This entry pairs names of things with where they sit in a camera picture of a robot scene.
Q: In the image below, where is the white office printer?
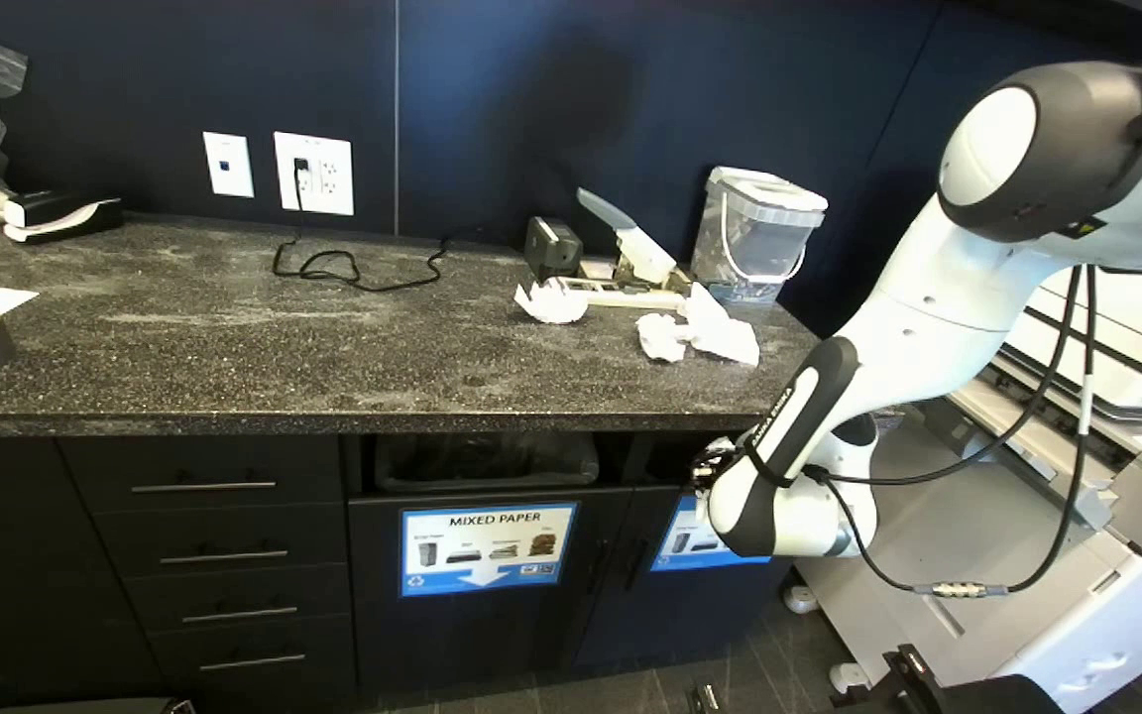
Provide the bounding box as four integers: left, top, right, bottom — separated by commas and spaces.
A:
792, 262, 1142, 714

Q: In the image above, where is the thin black cable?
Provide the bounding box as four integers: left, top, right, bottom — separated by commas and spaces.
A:
271, 164, 451, 297

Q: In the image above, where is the black tape dispenser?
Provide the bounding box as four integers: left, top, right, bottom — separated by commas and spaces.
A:
525, 215, 589, 280

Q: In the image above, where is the narrow white wall plate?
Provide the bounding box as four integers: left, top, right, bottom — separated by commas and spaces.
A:
200, 126, 258, 202

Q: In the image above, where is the clear plastic bucket with lid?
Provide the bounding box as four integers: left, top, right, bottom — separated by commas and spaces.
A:
688, 164, 832, 311

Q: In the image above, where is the dark cabinet drawer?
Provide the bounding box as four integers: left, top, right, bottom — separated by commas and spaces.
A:
119, 569, 353, 633
61, 436, 347, 514
147, 621, 361, 707
92, 506, 351, 575

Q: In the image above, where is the crumpled white paper right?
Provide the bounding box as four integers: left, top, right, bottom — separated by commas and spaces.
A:
536, 182, 701, 319

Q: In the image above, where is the small scribbled paper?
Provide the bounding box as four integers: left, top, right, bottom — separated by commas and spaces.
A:
631, 311, 693, 368

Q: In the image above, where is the folded white paper sheet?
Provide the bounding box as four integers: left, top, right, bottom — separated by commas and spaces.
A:
675, 276, 763, 371

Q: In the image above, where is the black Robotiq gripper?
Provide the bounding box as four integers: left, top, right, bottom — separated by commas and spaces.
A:
688, 434, 746, 500

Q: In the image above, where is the mixed paper sign down arrow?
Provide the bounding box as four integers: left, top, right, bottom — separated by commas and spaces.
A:
397, 500, 578, 604

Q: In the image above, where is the dark cabinet door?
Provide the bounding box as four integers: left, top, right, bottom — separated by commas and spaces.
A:
347, 489, 602, 698

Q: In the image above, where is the right blue-label recycling bin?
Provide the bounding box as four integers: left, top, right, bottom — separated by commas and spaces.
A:
583, 479, 803, 669

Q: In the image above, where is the grey printer bypass tray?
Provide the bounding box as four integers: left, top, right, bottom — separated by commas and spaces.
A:
953, 371, 1137, 533

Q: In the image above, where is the metal drawer handle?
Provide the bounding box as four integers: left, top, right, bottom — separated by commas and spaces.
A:
133, 476, 281, 500
155, 546, 295, 571
193, 649, 308, 678
179, 604, 302, 628

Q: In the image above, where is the cup-shaped white paper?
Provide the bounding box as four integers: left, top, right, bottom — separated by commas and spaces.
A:
512, 276, 593, 328

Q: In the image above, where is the black stand base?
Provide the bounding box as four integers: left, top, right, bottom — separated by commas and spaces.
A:
846, 644, 1062, 714

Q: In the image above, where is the mixed paper sign up arrow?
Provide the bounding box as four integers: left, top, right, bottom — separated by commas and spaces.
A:
648, 489, 734, 575

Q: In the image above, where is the wide white wall outlet plate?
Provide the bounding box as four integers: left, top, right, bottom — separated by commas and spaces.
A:
271, 126, 356, 217

